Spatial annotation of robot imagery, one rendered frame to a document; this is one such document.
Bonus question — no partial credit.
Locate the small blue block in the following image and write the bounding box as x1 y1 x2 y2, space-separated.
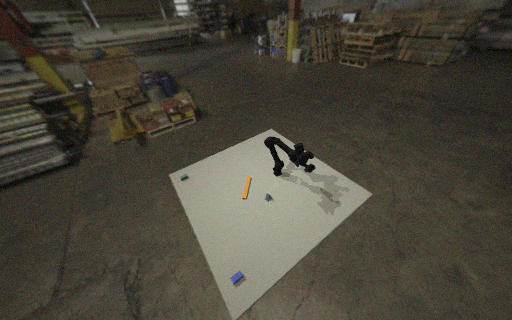
231 271 243 284

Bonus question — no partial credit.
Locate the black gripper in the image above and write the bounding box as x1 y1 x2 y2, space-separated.
290 153 315 173

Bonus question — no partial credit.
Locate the orange bar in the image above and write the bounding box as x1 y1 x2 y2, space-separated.
242 176 251 199

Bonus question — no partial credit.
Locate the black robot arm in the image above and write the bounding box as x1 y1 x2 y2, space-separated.
264 136 314 177

